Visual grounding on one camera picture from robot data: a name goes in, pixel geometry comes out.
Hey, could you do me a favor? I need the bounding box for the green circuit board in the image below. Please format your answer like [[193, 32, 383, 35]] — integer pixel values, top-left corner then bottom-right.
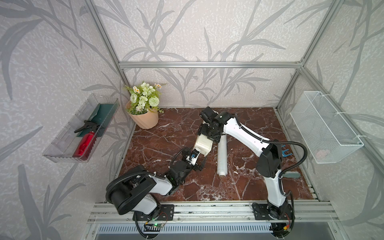
[[144, 221, 167, 232]]

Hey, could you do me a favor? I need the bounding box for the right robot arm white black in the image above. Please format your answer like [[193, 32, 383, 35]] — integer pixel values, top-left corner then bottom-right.
[[199, 111, 308, 212]]

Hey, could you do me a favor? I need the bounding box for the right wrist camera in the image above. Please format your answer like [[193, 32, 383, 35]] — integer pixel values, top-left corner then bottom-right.
[[200, 107, 218, 124]]

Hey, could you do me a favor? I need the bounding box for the cream plastic wrap dispenser base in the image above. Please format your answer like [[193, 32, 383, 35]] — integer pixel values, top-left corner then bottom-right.
[[193, 121, 214, 157]]

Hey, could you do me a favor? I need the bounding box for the clear plastic wrap roll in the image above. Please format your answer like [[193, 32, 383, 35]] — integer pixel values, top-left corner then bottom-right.
[[217, 135, 228, 178]]

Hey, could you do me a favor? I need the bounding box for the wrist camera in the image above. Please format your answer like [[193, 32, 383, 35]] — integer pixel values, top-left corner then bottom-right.
[[187, 149, 200, 166], [200, 107, 218, 124]]

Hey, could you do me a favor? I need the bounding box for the pink object in basket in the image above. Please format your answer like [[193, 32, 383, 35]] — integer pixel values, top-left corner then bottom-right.
[[315, 150, 331, 161]]

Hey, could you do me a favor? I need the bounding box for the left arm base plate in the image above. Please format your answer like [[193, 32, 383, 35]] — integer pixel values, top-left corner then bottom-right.
[[135, 204, 175, 222]]

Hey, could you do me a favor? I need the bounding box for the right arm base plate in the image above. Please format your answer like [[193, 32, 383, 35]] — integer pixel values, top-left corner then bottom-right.
[[252, 201, 295, 221]]

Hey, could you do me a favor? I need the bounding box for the green cloth in tray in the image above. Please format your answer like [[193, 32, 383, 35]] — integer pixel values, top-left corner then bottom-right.
[[77, 104, 118, 137]]

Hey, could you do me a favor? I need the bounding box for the red spray bottle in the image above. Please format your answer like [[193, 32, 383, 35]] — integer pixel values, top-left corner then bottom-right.
[[73, 121, 100, 161]]

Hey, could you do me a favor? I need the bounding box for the blue plastic clip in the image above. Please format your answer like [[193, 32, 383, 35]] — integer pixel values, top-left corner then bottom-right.
[[282, 145, 293, 158]]

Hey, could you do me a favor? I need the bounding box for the potted white flower plant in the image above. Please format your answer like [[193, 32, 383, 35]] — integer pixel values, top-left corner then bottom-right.
[[125, 82, 164, 130]]

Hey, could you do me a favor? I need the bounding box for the clear plastic wall tray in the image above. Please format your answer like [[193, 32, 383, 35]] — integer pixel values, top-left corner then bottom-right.
[[43, 94, 120, 163]]

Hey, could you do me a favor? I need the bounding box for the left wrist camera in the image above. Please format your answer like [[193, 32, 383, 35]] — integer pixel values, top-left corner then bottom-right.
[[187, 149, 200, 166]]

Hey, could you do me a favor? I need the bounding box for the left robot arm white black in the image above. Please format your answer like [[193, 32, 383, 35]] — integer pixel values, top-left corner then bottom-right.
[[106, 157, 206, 219]]

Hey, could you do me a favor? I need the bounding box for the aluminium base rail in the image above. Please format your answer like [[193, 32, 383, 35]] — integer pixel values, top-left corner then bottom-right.
[[87, 200, 339, 224]]

